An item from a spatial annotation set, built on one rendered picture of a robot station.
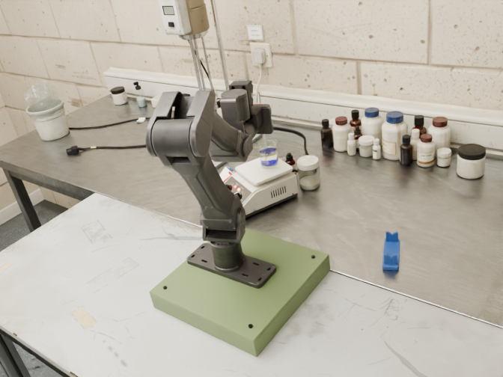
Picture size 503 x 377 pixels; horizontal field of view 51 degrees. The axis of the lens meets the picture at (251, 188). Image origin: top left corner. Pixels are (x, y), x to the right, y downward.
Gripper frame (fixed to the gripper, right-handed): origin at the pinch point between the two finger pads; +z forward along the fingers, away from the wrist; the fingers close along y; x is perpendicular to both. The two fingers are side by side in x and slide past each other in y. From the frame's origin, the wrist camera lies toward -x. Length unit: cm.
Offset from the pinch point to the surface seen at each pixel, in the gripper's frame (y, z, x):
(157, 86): 66, 72, 14
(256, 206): 1.6, -9.0, 23.4
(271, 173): -1.7, -3.2, 16.9
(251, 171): 3.9, -2.1, 16.8
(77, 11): 108, 91, -16
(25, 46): 160, 111, 1
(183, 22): 25.6, 19.2, -19.3
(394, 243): -33.6, -19.6, 25.6
